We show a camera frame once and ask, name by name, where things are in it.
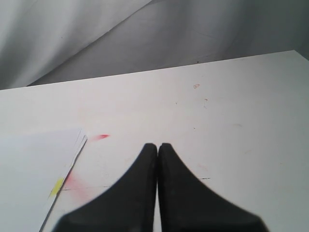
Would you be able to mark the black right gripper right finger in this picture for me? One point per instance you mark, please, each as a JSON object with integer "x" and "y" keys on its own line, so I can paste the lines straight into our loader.
{"x": 187, "y": 205}

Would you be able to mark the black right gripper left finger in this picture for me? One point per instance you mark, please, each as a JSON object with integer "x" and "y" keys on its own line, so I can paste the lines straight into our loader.
{"x": 127, "y": 206}

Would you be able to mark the yellow sticky tab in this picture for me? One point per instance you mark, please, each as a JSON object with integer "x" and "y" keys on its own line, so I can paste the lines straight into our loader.
{"x": 57, "y": 187}

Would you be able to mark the white paper stack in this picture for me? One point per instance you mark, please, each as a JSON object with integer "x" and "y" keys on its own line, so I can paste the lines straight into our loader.
{"x": 30, "y": 165}

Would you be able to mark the white backdrop cloth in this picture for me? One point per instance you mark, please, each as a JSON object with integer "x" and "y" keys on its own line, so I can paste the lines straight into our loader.
{"x": 49, "y": 41}

